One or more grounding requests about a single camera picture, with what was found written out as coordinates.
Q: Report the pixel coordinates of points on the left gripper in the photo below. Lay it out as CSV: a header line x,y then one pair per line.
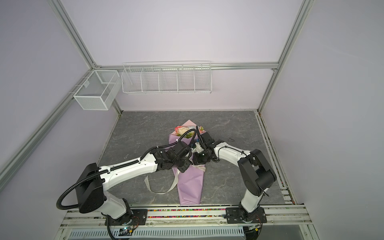
x,y
187,164

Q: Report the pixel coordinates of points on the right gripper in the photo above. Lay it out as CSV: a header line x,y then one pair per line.
x,y
197,160

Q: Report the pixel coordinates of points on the cream rose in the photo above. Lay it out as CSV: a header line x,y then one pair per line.
x,y
184,130

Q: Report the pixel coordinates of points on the pink purple wrapping paper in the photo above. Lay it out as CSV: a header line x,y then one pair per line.
x,y
190,183

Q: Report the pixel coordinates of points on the dark pink rose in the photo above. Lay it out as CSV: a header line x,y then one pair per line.
x,y
178,130

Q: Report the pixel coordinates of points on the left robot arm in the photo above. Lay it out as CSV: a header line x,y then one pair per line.
x,y
91,192

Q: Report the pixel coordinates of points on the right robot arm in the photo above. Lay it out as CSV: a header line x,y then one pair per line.
x,y
257,174

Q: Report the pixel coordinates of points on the small white mesh basket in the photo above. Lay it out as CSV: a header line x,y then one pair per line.
x,y
99,90

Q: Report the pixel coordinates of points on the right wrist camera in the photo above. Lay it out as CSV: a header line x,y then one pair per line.
x,y
198,149

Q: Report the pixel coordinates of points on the long white wire basket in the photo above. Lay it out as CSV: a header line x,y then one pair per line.
x,y
167,77

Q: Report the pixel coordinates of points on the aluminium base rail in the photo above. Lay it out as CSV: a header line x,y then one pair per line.
x,y
210,221

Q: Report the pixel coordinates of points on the aluminium frame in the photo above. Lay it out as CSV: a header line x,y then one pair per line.
x,y
9,170

